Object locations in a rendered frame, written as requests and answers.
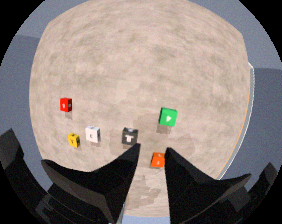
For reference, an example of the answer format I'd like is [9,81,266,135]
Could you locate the orange block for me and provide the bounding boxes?
[152,152,165,168]

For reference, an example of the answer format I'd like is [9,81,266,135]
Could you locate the red block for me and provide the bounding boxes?
[60,97,72,112]

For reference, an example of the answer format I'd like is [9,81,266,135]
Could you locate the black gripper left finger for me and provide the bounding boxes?
[41,143,141,224]

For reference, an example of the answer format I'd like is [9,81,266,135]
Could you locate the yellow block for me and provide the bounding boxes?
[68,132,81,148]

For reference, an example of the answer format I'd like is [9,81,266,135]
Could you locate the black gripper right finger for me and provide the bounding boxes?
[164,147,251,224]

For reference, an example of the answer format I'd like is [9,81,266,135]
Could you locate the green block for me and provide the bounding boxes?
[158,107,178,127]

